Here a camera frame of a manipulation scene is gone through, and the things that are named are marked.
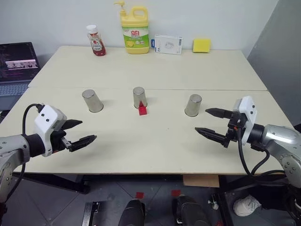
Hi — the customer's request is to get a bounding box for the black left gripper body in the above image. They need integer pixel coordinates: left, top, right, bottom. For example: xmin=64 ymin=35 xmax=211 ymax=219
xmin=50 ymin=120 xmax=72 ymax=154

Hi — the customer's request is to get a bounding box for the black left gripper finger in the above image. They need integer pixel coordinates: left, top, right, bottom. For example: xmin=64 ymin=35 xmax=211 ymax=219
xmin=61 ymin=119 xmax=83 ymax=130
xmin=68 ymin=135 xmax=97 ymax=153

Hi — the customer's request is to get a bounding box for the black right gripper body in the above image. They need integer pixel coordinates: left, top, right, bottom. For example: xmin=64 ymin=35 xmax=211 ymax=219
xmin=222 ymin=111 xmax=246 ymax=149

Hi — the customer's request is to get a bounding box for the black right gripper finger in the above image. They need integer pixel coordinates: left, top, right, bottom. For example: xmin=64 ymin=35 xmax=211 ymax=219
xmin=194 ymin=127 xmax=229 ymax=145
xmin=205 ymin=107 xmax=234 ymax=120

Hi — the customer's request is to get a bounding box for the inverted steel cup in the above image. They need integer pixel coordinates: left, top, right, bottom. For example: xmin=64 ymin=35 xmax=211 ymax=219
xmin=184 ymin=94 xmax=203 ymax=117
xmin=133 ymin=87 xmax=149 ymax=110
xmin=81 ymin=89 xmax=104 ymax=113

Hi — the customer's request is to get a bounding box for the brown cardboard piece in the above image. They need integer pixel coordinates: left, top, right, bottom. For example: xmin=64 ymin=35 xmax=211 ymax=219
xmin=183 ymin=175 xmax=220 ymax=188

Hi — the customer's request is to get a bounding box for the yellow sponge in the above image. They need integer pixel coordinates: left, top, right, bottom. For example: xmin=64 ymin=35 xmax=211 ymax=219
xmin=192 ymin=39 xmax=212 ymax=54

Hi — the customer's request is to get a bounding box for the grey laptop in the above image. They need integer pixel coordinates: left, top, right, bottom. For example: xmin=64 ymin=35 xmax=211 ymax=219
xmin=0 ymin=42 xmax=41 ymax=97

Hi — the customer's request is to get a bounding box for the black robot right foot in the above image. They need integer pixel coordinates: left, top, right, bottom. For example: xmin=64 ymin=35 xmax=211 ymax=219
xmin=173 ymin=194 xmax=210 ymax=226

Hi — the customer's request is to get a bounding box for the black robot foot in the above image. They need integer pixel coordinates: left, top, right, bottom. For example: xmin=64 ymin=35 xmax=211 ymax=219
xmin=173 ymin=194 xmax=210 ymax=226
xmin=117 ymin=199 xmax=146 ymax=226

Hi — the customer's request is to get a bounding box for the white product box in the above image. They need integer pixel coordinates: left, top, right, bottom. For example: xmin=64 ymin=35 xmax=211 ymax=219
xmin=154 ymin=34 xmax=183 ymax=56

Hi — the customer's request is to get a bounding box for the red ketchup bottle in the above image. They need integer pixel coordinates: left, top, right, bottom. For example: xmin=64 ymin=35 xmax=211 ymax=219
xmin=86 ymin=24 xmax=107 ymax=57

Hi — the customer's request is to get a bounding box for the black robot left foot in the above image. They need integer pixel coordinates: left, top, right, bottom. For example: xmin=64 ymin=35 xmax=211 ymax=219
xmin=117 ymin=199 xmax=146 ymax=226

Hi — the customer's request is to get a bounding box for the yellow dish soap bottle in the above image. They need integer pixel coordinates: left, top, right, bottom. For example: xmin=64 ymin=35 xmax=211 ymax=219
xmin=113 ymin=0 xmax=151 ymax=55

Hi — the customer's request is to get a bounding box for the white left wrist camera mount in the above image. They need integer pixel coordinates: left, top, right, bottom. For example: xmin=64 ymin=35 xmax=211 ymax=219
xmin=33 ymin=105 xmax=68 ymax=157

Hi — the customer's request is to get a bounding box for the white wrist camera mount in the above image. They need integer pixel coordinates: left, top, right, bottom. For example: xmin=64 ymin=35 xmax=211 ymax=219
xmin=232 ymin=96 xmax=256 ymax=146
xmin=33 ymin=105 xmax=68 ymax=157

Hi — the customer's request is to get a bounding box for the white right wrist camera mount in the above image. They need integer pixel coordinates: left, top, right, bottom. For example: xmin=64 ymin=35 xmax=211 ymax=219
xmin=232 ymin=96 xmax=256 ymax=146

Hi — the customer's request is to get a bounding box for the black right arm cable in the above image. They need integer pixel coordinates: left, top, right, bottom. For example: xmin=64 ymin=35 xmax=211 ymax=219
xmin=237 ymin=133 xmax=288 ymax=176

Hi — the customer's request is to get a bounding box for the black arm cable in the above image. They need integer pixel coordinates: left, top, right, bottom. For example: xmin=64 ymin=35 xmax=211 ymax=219
xmin=237 ymin=133 xmax=288 ymax=176
xmin=4 ymin=103 xmax=45 ymax=203

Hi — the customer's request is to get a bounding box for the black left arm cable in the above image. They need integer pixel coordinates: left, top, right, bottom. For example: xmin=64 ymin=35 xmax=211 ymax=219
xmin=4 ymin=103 xmax=45 ymax=203

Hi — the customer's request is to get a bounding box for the black table leg frame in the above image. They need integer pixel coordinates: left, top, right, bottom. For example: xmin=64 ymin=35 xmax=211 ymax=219
xmin=12 ymin=173 xmax=91 ymax=194

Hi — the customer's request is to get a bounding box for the black metal floor bracket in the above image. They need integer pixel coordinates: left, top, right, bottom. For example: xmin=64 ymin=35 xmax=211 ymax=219
xmin=82 ymin=201 xmax=101 ymax=226

